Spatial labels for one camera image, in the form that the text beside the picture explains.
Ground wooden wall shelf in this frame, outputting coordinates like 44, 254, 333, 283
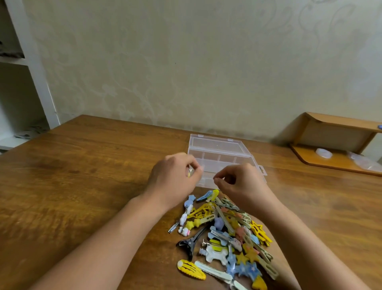
288, 112, 382, 177

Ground clear plastic bag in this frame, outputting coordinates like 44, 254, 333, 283
346, 151, 382, 173

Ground white shelf unit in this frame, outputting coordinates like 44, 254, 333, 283
0, 0, 61, 152

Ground pile of colourful hair clips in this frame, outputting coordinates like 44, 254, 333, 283
168, 189, 280, 290

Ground person's right forearm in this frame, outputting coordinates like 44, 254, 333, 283
253, 201, 372, 290

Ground person's left forearm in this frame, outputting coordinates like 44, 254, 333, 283
29, 196, 168, 290

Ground clear plastic compartment box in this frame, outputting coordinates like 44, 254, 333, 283
187, 133, 268, 189

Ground person's right hand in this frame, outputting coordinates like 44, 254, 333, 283
213, 163, 282, 216

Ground person's left hand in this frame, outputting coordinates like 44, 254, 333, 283
146, 152, 204, 210

